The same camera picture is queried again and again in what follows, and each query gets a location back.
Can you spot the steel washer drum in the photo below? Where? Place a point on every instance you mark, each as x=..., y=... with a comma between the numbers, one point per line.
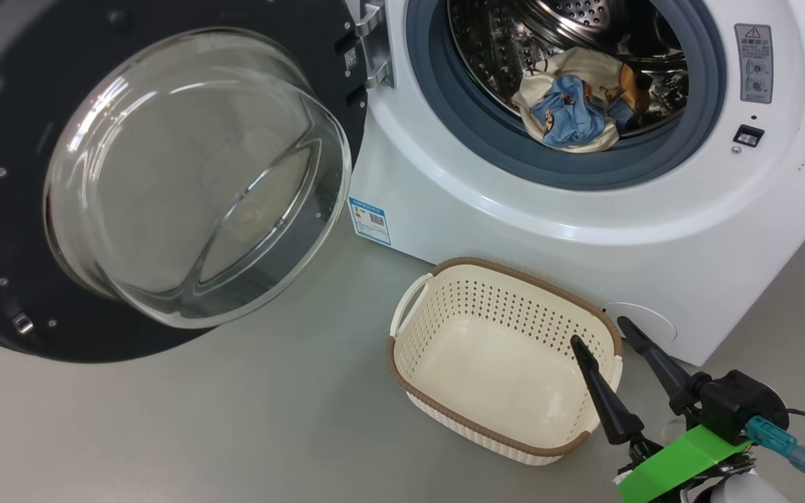
x=500, y=49

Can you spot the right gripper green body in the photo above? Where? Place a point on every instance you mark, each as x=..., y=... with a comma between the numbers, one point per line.
x=682, y=461

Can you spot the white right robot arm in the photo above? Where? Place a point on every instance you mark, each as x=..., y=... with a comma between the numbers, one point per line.
x=745, y=489

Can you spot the metal door hinge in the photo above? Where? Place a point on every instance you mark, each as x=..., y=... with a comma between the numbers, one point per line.
x=374, y=49

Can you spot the cream cartoon face garment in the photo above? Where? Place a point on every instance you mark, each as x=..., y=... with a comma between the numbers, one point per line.
x=595, y=66

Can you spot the grey rubber door gasket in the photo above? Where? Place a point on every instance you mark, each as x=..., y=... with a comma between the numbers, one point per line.
x=486, y=140

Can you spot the blue energy label sticker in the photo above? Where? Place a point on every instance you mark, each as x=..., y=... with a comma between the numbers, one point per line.
x=370, y=220

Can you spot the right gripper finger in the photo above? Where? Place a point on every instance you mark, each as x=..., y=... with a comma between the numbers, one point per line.
x=612, y=412
x=671, y=381

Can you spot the white front-load washing machine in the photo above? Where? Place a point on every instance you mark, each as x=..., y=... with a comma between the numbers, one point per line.
x=584, y=265

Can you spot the cream perforated laundry basket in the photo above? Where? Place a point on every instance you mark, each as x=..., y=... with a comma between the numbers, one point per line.
x=500, y=377

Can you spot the grey warning sticker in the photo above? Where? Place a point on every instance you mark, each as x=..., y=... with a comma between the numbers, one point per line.
x=753, y=63

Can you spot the blue printed garment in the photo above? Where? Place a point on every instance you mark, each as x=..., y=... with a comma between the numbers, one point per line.
x=567, y=112

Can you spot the black glass washing machine door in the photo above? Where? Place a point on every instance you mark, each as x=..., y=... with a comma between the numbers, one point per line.
x=186, y=175

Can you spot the round filter cover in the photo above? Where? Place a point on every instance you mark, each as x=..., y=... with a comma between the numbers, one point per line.
x=657, y=325

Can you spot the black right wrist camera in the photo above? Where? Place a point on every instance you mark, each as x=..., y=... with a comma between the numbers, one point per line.
x=741, y=405

